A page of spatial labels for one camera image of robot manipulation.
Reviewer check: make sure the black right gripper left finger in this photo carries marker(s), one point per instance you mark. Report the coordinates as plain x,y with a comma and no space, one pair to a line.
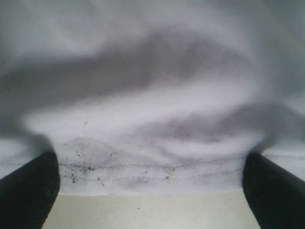
27,195

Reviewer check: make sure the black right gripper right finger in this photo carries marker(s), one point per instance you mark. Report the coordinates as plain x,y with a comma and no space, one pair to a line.
275,196

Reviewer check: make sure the white t-shirt with red lettering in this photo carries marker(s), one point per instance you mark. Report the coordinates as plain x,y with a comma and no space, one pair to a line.
152,96

